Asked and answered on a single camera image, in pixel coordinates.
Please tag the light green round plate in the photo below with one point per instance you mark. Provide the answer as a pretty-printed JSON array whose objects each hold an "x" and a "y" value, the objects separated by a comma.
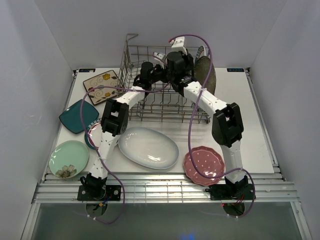
[{"x": 68, "y": 159}]

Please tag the white oval plate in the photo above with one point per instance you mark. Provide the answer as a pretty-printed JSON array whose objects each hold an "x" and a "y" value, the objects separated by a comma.
[{"x": 149, "y": 148}]

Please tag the speckled beige blue round plate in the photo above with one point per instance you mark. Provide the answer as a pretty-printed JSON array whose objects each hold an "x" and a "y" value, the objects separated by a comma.
[{"x": 201, "y": 69}]

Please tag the right blue label sticker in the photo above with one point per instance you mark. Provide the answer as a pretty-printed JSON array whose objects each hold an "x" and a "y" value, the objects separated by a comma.
[{"x": 235, "y": 70}]

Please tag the teal square plate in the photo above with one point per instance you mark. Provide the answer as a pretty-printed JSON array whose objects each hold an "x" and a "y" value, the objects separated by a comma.
[{"x": 71, "y": 120}]

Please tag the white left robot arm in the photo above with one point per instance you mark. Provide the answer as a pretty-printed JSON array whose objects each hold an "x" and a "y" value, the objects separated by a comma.
[{"x": 114, "y": 123}]

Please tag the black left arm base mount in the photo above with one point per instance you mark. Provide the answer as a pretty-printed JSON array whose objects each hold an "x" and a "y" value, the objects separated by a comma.
[{"x": 108, "y": 192}]

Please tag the white plate teal red rim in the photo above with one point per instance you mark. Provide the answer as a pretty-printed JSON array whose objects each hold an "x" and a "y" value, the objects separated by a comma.
[
  {"x": 94, "y": 130},
  {"x": 201, "y": 52}
]

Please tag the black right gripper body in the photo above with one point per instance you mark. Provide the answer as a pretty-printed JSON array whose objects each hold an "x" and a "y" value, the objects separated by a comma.
[{"x": 187, "y": 64}]

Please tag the aluminium table frame rail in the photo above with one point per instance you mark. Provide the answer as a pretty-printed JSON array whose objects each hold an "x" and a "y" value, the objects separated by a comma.
[{"x": 142, "y": 185}]

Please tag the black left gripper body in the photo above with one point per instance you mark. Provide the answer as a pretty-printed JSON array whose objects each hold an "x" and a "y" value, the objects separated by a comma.
[{"x": 159, "y": 74}]

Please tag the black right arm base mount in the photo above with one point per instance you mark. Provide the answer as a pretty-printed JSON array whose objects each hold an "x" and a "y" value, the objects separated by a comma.
[{"x": 225, "y": 192}]

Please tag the beige square flower plate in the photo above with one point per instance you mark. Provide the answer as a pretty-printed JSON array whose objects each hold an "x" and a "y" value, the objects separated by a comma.
[{"x": 101, "y": 87}]

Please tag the grey wire dish rack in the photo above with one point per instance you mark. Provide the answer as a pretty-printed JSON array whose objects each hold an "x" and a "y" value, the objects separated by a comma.
[{"x": 165, "y": 105}]

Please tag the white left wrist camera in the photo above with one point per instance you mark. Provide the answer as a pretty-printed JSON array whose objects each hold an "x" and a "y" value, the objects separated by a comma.
[{"x": 161, "y": 58}]

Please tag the pink polka dot plate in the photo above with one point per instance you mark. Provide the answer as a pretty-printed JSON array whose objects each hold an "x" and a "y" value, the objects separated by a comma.
[{"x": 208, "y": 162}]

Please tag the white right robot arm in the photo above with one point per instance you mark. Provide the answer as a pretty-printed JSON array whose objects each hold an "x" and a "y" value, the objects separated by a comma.
[{"x": 190, "y": 79}]

